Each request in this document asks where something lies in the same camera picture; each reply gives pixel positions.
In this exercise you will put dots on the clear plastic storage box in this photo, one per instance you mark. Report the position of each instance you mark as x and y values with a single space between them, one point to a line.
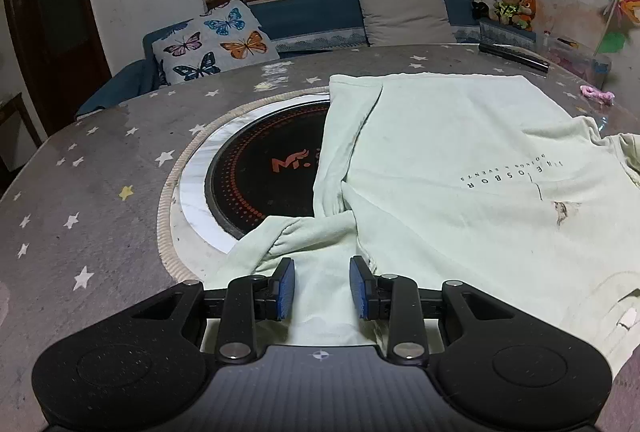
576 58

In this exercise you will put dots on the colourful pinwheel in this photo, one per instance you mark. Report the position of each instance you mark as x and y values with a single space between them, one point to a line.
620 17

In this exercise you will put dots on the grey star tablecloth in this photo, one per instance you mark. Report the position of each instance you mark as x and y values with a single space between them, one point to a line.
78 225

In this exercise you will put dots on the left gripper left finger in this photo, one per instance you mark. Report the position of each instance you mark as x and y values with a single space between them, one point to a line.
283 288

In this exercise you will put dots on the orange green plush toys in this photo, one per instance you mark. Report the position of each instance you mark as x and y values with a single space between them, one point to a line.
516 13

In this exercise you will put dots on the beige pillow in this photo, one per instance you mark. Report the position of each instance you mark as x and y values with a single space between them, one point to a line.
406 22

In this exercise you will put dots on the blue sofa bench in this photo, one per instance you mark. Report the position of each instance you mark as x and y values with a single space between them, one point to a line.
297 27

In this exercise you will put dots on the dark door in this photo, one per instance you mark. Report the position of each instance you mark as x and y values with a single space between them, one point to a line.
60 54

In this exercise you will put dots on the butterfly print pillow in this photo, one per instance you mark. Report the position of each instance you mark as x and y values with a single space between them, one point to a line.
224 38

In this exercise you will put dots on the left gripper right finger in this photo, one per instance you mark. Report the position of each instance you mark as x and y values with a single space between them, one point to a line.
361 283

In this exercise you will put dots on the pale green shirt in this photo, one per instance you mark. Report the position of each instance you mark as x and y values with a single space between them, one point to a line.
471 177

